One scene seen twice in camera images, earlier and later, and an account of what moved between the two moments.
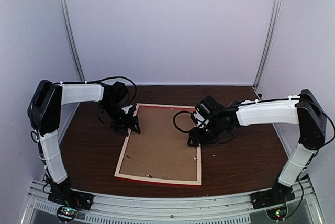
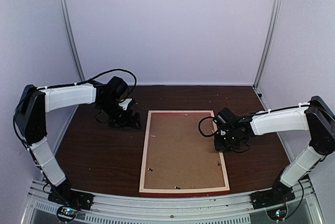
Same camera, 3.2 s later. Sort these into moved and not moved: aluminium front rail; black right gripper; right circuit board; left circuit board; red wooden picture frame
Moved: red wooden picture frame; black right gripper
Not moved: right circuit board; aluminium front rail; left circuit board
